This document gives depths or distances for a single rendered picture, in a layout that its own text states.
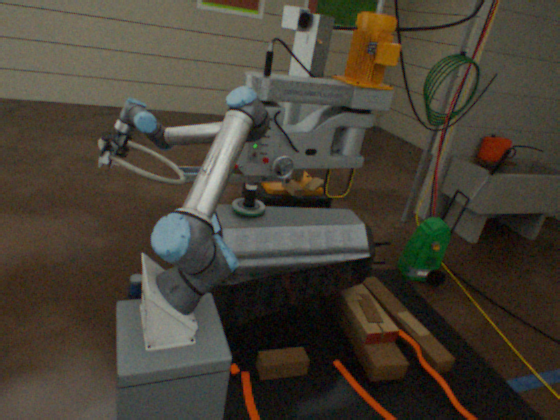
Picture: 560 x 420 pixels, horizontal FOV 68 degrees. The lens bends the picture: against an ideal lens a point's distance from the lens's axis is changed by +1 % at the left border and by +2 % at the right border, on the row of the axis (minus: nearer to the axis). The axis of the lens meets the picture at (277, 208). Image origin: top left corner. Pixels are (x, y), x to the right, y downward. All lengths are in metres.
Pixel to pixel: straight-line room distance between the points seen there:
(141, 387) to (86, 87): 7.23
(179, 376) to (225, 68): 7.43
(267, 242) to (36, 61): 6.58
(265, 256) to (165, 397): 1.12
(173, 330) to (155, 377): 0.16
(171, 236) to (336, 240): 1.56
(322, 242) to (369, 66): 1.11
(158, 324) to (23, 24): 7.26
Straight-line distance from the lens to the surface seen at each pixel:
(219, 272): 1.52
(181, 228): 1.37
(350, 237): 2.80
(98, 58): 8.36
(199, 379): 1.67
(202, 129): 1.91
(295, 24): 3.17
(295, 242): 2.61
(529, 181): 5.31
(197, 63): 8.48
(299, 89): 2.44
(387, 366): 2.87
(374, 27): 2.67
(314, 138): 2.59
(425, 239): 3.89
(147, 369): 1.59
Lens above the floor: 2.01
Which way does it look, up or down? 25 degrees down
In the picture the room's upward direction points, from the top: 10 degrees clockwise
